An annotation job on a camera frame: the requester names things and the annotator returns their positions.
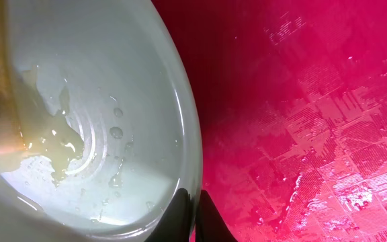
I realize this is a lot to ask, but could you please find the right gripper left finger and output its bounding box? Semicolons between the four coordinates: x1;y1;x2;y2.
145;188;192;242

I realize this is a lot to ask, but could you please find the mint green round plate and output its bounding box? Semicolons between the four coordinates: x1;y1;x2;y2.
0;0;202;241

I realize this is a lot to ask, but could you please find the red plastic tray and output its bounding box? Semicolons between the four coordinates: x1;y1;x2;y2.
150;0;387;241

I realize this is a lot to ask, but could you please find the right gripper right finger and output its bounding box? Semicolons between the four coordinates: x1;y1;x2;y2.
195;190;237;242

